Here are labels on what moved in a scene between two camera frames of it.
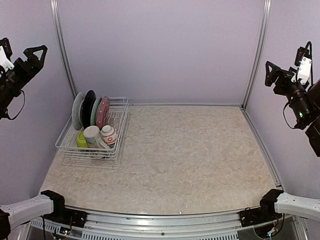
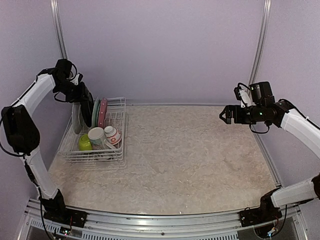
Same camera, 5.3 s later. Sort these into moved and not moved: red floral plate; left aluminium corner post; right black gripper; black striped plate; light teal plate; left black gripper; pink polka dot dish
Moved: right black gripper; left black gripper; black striped plate
Not moved: pink polka dot dish; light teal plate; red floral plate; left aluminium corner post
